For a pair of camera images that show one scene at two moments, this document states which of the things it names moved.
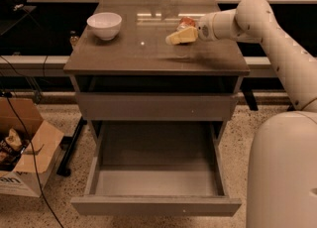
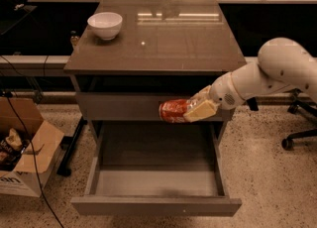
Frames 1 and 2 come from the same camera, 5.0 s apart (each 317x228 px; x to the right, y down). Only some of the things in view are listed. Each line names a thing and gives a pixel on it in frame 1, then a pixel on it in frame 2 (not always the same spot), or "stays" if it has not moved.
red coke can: (186, 22) to (173, 110)
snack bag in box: (11, 149) stays
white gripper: (204, 30) to (222, 92)
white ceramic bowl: (106, 26) stays
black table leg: (68, 143) stays
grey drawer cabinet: (137, 76) stays
